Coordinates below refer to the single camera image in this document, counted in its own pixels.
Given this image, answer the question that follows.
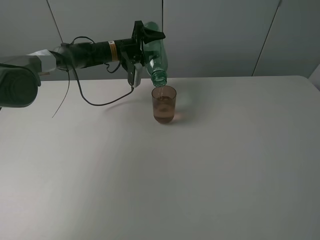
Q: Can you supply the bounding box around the green transparent plastic bottle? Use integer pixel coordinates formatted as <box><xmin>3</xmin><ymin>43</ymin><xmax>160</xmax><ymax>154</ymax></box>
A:
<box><xmin>142</xmin><ymin>21</ymin><xmax>170</xmax><ymax>88</ymax></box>

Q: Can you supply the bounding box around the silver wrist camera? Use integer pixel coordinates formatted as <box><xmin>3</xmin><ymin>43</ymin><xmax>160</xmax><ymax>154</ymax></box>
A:
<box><xmin>127</xmin><ymin>62</ymin><xmax>143</xmax><ymax>88</ymax></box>

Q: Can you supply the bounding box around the pink translucent plastic cup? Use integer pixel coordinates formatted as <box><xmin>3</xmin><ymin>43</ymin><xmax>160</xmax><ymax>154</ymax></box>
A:
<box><xmin>151</xmin><ymin>85</ymin><xmax>177</xmax><ymax>124</ymax></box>

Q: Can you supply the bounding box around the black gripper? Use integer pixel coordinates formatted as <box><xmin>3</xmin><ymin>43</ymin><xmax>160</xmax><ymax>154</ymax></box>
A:
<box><xmin>117</xmin><ymin>20</ymin><xmax>166</xmax><ymax>66</ymax></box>

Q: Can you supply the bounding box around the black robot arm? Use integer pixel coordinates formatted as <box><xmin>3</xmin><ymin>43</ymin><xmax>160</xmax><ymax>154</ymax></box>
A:
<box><xmin>0</xmin><ymin>21</ymin><xmax>166</xmax><ymax>108</ymax></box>

